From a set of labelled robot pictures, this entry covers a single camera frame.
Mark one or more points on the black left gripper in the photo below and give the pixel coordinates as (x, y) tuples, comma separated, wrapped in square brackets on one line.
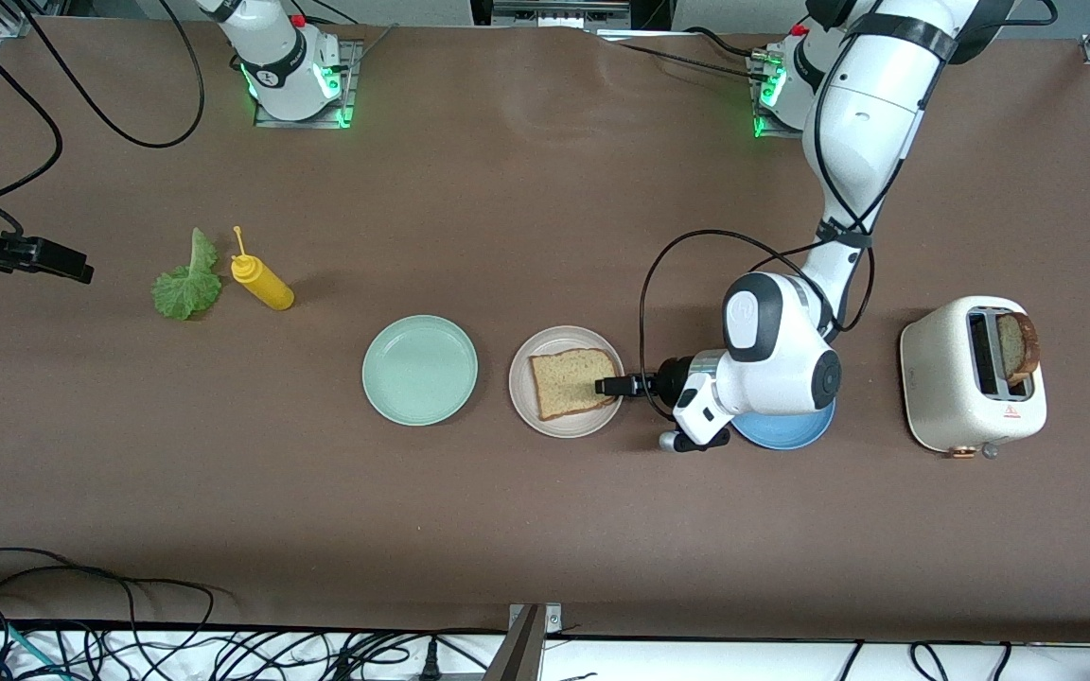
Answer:
[(672, 378)]

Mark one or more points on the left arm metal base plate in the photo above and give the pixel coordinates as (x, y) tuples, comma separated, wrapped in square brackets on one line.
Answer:
[(782, 135)]

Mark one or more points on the mint green plate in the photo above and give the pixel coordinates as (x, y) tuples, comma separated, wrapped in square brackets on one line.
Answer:
[(419, 371)]

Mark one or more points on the cream white toaster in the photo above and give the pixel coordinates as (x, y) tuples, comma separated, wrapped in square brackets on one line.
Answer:
[(942, 378)]

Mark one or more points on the beige plate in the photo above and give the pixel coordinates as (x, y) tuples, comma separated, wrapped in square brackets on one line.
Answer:
[(554, 427)]

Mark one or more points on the brown bread slice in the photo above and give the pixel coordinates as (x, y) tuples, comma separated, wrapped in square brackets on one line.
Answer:
[(569, 383), (1013, 345)]

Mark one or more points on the yellow squeeze bottle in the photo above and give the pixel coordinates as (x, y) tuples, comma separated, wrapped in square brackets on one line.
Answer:
[(266, 287)]

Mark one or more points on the brown table cover sheet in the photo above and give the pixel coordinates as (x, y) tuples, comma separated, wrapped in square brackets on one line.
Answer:
[(545, 236)]

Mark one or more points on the blue plate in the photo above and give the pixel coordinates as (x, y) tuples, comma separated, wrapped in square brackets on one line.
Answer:
[(791, 435)]

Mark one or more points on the green lettuce leaf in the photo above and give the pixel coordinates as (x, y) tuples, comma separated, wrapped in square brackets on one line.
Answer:
[(187, 288)]

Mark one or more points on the black power plug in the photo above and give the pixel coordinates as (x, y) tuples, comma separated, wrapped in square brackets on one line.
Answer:
[(430, 667)]

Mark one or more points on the black equipment with metal rail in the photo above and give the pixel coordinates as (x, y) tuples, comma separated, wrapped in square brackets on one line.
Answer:
[(559, 13)]

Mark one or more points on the grey metal bracket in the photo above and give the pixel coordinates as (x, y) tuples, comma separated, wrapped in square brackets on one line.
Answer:
[(521, 653)]

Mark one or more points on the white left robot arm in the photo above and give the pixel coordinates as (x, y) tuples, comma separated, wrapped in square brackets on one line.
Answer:
[(862, 123)]

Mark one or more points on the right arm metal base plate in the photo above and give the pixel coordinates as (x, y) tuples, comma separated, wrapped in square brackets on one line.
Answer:
[(352, 85)]

